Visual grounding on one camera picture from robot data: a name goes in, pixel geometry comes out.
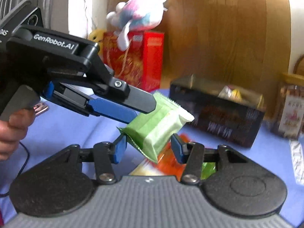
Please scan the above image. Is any red snack packet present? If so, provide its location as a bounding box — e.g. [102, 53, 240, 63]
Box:
[155, 142, 185, 181]

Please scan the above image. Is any light green snack packet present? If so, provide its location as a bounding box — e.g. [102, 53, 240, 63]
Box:
[119, 92, 194, 163]

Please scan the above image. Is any dark green cracker packet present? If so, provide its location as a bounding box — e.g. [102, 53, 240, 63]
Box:
[200, 162, 216, 180]

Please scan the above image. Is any peanut snack bag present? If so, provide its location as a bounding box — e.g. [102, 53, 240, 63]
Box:
[218, 86, 243, 102]

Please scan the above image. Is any person left hand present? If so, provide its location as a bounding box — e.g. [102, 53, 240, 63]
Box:
[0, 109, 36, 161]

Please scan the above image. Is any blue tablecloth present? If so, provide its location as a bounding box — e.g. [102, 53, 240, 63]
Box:
[1, 102, 303, 226]

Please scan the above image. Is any red gift box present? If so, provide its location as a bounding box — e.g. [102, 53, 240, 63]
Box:
[103, 31, 164, 92]

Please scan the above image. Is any black tin box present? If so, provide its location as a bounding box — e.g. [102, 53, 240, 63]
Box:
[169, 75, 265, 148]

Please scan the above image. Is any yellow plush toy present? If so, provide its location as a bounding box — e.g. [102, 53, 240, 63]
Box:
[88, 28, 106, 60]

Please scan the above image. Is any pastel plush toy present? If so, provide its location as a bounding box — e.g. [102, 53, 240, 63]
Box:
[106, 0, 167, 51]

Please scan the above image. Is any clear nut jar gold lid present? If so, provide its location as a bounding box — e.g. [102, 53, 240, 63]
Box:
[271, 73, 303, 140]

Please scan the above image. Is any wooden board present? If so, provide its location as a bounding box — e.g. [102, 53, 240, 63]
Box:
[107, 0, 291, 92]

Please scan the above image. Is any woven brown mat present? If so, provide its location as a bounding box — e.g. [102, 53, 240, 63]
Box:
[293, 55, 304, 76]

